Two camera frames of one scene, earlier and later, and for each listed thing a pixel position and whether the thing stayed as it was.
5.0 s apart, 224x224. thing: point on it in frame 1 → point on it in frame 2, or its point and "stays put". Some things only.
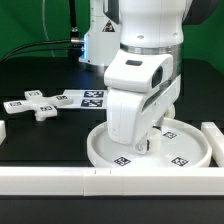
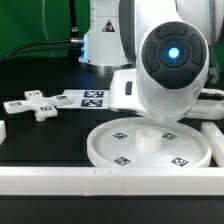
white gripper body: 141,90 → 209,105
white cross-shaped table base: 43,107 stays put
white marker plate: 86,99 stays put
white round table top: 183,144 stays put
